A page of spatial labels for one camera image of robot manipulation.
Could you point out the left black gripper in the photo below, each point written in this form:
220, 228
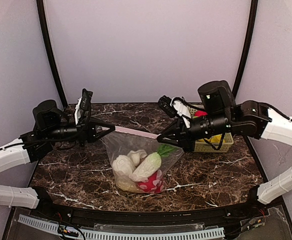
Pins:
86, 131

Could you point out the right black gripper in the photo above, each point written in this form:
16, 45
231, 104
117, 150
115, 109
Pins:
186, 131

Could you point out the white toy radish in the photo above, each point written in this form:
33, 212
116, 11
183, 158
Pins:
151, 163

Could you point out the clear zip top bag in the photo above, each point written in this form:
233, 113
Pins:
123, 140

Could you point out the grey toy mushroom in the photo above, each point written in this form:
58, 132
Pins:
125, 165

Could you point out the red toy pepper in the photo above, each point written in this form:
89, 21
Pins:
154, 183

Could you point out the toy napa cabbage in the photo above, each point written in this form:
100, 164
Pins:
126, 184

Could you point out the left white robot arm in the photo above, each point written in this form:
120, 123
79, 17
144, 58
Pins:
52, 126

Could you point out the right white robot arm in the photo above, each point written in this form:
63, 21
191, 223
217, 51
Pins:
254, 119

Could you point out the red toy apple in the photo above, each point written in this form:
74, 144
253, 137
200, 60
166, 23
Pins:
199, 113

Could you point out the green perforated plastic basket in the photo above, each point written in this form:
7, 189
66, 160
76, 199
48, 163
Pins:
203, 147

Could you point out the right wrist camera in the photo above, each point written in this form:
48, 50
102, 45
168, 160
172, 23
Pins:
176, 107

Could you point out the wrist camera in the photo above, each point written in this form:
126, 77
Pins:
83, 105
176, 107

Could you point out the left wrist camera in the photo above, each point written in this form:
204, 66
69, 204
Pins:
83, 105

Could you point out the white slotted cable duct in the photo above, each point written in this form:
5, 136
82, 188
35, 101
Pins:
124, 232

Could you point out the black front table rail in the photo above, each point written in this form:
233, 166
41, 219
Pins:
91, 205

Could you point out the left black frame post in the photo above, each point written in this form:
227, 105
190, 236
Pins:
49, 52

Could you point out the black frame post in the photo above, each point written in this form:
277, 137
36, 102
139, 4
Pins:
246, 46
49, 52

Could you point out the right black frame post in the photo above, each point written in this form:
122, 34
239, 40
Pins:
246, 46

